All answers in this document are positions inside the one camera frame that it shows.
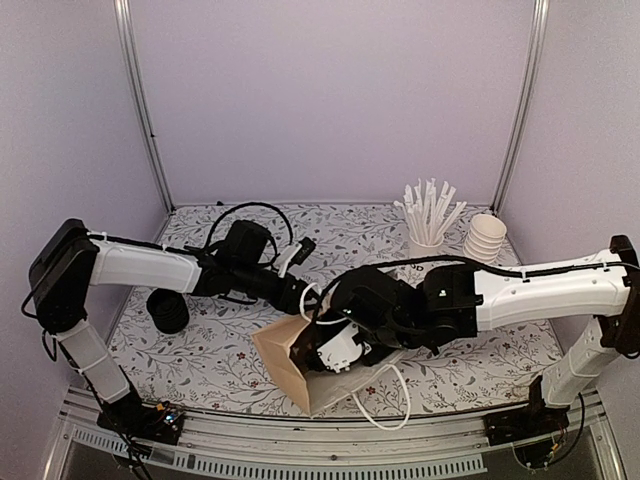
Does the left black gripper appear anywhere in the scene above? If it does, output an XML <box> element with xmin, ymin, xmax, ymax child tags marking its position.
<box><xmin>234</xmin><ymin>262</ymin><xmax>326</xmax><ymax>317</ymax></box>

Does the brown paper bag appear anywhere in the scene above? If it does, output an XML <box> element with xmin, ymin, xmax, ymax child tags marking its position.
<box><xmin>251</xmin><ymin>283</ymin><xmax>412</xmax><ymax>431</ymax></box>

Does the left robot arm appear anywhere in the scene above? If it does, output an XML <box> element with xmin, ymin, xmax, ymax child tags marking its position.
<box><xmin>23</xmin><ymin>218</ymin><xmax>316</xmax><ymax>434</ymax></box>

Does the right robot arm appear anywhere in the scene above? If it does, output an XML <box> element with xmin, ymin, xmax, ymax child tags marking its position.
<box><xmin>308</xmin><ymin>235</ymin><xmax>639</xmax><ymax>436</ymax></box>

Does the cup holding straws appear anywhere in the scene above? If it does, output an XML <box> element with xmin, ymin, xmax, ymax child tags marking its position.
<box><xmin>408</xmin><ymin>236</ymin><xmax>444</xmax><ymax>258</ymax></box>

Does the stack of black lids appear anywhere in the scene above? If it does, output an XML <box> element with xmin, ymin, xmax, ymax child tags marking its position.
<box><xmin>146</xmin><ymin>289</ymin><xmax>190</xmax><ymax>335</ymax></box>

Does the floral table mat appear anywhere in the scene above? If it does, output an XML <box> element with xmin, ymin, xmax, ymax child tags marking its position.
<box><xmin>109</xmin><ymin>204</ymin><xmax>561</xmax><ymax>418</ymax></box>

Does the bundle of wrapped straws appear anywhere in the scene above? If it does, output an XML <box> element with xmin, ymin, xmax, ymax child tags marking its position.
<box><xmin>393</xmin><ymin>178</ymin><xmax>467</xmax><ymax>246</ymax></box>

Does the stack of white paper cups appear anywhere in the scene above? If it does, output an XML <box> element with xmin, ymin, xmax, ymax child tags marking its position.
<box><xmin>463</xmin><ymin>214</ymin><xmax>507</xmax><ymax>263</ymax></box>

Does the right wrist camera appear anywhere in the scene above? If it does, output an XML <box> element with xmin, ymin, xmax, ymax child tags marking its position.
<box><xmin>316</xmin><ymin>323</ymin><xmax>372</xmax><ymax>373</ymax></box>

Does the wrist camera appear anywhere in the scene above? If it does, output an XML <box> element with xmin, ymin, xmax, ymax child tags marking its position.
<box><xmin>273</xmin><ymin>237</ymin><xmax>316</xmax><ymax>278</ymax></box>
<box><xmin>316</xmin><ymin>323</ymin><xmax>372</xmax><ymax>373</ymax></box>

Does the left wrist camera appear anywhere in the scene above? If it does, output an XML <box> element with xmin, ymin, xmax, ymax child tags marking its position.
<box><xmin>273</xmin><ymin>237</ymin><xmax>316</xmax><ymax>278</ymax></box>

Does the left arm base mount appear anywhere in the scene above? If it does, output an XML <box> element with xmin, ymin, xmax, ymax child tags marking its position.
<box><xmin>96</xmin><ymin>378</ymin><xmax>185</xmax><ymax>445</ymax></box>

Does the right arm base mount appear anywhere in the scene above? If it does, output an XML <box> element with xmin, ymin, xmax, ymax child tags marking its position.
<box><xmin>483</xmin><ymin>375</ymin><xmax>569</xmax><ymax>469</ymax></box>

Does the front aluminium rail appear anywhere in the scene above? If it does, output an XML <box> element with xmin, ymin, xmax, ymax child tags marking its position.
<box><xmin>43</xmin><ymin>388</ymin><xmax>627</xmax><ymax>479</ymax></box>

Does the left aluminium frame post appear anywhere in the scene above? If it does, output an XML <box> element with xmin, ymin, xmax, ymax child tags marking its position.
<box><xmin>113</xmin><ymin>0</ymin><xmax>175</xmax><ymax>214</ymax></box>

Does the aluminium frame post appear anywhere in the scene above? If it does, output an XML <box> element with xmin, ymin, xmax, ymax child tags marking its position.
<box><xmin>490</xmin><ymin>0</ymin><xmax>550</xmax><ymax>216</ymax></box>
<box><xmin>113</xmin><ymin>0</ymin><xmax>175</xmax><ymax>214</ymax></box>

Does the right aluminium frame post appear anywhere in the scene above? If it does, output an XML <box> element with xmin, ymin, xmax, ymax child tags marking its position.
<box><xmin>490</xmin><ymin>0</ymin><xmax>550</xmax><ymax>216</ymax></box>

